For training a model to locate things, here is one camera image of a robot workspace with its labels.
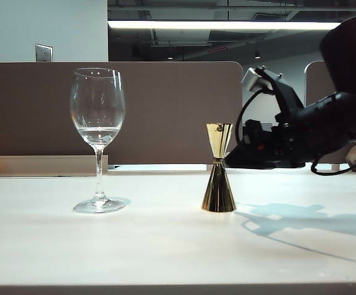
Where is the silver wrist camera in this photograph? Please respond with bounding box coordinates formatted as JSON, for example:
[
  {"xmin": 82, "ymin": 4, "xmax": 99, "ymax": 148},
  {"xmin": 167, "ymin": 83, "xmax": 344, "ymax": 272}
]
[{"xmin": 241, "ymin": 67, "xmax": 270, "ymax": 93}]

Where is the gold double jigger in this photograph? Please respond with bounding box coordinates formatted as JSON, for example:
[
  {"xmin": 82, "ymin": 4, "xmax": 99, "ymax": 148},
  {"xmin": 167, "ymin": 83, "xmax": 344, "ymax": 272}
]
[{"xmin": 201, "ymin": 123, "xmax": 238, "ymax": 213}]

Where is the black camera cable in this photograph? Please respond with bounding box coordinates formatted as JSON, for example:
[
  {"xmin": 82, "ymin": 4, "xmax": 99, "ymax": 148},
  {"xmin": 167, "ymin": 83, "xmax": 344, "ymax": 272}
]
[{"xmin": 234, "ymin": 88, "xmax": 274, "ymax": 146}]

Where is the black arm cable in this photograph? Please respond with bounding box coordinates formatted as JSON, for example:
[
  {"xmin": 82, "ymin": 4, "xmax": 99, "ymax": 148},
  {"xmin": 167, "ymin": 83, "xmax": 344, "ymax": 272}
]
[{"xmin": 310, "ymin": 146, "xmax": 356, "ymax": 176}]

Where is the wide brown desk partition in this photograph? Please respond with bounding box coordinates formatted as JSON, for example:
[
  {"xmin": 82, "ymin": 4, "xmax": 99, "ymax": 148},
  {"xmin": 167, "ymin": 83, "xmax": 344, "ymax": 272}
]
[{"xmin": 0, "ymin": 61, "xmax": 244, "ymax": 165}]

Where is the metal wall switch plate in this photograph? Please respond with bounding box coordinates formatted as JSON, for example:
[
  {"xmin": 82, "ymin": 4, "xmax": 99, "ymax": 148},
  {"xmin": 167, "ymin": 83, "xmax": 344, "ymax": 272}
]
[{"xmin": 35, "ymin": 44, "xmax": 53, "ymax": 63}]

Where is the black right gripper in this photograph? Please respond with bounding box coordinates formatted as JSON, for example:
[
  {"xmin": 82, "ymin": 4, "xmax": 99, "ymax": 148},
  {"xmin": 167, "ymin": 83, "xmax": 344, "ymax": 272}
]
[{"xmin": 225, "ymin": 112, "xmax": 309, "ymax": 170}]

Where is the clear wine glass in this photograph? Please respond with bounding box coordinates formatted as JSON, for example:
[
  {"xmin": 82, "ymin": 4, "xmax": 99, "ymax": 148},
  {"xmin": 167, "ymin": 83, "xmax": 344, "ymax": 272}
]
[{"xmin": 70, "ymin": 68, "xmax": 126, "ymax": 214}]

